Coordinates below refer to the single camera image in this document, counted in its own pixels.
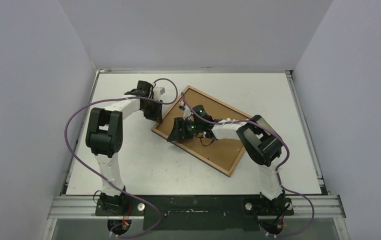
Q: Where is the aluminium front rail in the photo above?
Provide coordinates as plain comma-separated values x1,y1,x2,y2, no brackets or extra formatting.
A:
47,195,346,219

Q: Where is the blue wooden picture frame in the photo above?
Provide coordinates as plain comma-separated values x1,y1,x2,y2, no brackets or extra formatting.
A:
151,85,254,178

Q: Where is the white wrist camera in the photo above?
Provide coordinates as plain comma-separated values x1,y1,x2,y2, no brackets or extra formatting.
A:
178,101,193,121
152,87,165,101

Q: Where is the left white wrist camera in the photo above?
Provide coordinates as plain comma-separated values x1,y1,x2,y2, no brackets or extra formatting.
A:
152,87,165,101

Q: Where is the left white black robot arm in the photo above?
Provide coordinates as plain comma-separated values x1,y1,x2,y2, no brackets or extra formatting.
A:
85,80,165,216

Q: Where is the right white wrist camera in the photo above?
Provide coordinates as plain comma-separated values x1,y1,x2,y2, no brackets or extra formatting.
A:
178,101,193,121

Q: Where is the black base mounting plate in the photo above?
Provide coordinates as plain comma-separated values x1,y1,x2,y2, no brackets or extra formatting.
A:
94,194,294,236

